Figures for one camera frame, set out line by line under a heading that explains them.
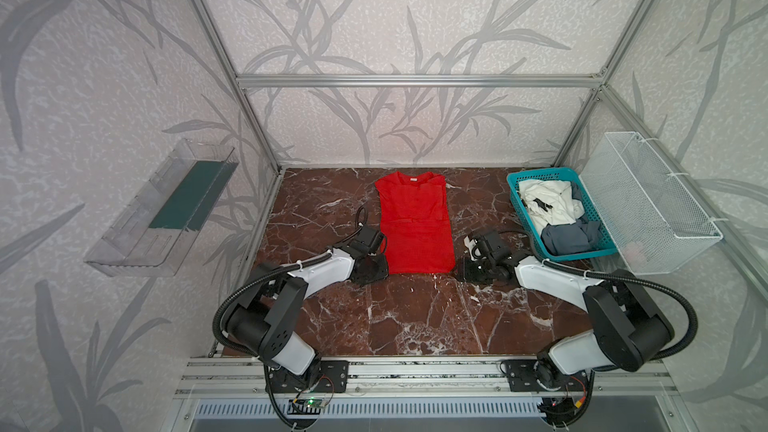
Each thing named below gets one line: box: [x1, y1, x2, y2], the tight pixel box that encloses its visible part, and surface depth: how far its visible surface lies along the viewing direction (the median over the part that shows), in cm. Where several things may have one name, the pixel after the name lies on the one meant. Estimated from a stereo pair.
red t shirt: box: [375, 171, 455, 275], surface depth 110 cm
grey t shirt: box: [541, 182, 603, 255], surface depth 93 cm
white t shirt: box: [517, 179, 585, 235], surface depth 98 cm
